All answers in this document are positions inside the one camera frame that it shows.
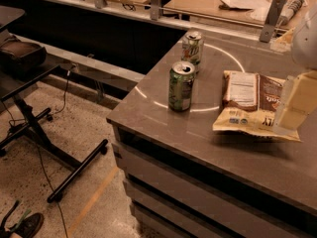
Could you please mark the black shoe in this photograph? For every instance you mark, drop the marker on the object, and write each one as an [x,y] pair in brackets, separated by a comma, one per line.
[29,227]

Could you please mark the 7up can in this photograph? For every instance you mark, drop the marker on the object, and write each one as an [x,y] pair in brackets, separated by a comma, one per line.
[192,48]

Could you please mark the black rolling desk stand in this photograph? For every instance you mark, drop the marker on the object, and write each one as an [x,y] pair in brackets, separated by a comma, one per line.
[10,89]

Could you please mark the white tool on table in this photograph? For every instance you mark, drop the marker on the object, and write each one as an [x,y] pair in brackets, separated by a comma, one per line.
[288,13]

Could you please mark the brown yellow chip bag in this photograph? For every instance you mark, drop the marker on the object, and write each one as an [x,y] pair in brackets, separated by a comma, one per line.
[249,103]

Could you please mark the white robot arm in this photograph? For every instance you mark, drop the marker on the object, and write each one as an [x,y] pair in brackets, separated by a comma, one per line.
[304,41]

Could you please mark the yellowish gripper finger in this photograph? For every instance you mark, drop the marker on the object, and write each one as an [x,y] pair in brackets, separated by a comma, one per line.
[298,100]

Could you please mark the grey cabinet drawers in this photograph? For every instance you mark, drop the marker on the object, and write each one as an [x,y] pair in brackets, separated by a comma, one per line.
[219,186]

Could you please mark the green soda can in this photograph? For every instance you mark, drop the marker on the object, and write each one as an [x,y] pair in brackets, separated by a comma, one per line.
[181,79]

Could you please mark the dark bag on desk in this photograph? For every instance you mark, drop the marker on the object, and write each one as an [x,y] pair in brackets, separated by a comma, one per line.
[18,58]

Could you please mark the metal bracket right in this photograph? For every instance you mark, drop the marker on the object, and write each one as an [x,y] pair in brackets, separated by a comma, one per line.
[272,17]

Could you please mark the metal bracket middle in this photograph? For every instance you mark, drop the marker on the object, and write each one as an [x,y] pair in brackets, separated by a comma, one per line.
[155,9]

